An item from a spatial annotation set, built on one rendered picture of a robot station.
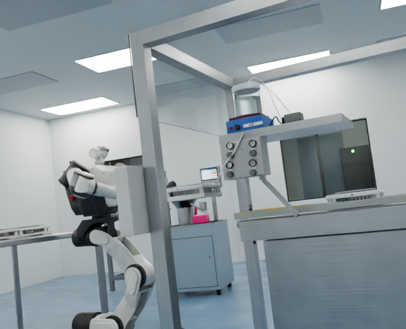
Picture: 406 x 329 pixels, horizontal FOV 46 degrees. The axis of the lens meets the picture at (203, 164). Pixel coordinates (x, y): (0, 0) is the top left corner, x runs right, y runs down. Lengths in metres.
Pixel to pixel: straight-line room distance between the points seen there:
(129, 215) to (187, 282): 3.48
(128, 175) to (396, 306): 1.33
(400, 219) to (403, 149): 5.37
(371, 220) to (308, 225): 0.28
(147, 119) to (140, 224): 0.41
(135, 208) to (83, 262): 7.19
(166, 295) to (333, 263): 0.88
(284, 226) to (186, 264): 2.92
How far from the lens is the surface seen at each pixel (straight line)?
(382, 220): 2.27
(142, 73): 1.92
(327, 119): 2.28
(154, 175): 1.84
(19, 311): 4.82
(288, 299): 2.45
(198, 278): 5.16
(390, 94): 7.70
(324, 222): 2.31
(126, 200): 1.78
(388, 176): 7.57
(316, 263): 2.39
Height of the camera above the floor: 0.91
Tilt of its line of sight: 5 degrees up
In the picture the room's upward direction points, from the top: 7 degrees counter-clockwise
